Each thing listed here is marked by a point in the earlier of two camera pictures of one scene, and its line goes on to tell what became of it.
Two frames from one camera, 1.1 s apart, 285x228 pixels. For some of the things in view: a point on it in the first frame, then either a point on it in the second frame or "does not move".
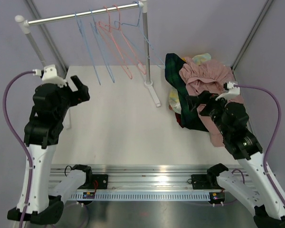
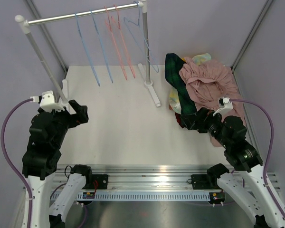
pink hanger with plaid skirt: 109,27 to 116,20
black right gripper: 204,98 to 206,116
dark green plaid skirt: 190,118 does not move
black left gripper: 81,95 to 81,116
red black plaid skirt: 178,117 does not move
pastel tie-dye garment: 174,97 does not move
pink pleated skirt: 209,76 does not move
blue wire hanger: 138,26 to 138,24
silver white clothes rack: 23,22 does not move
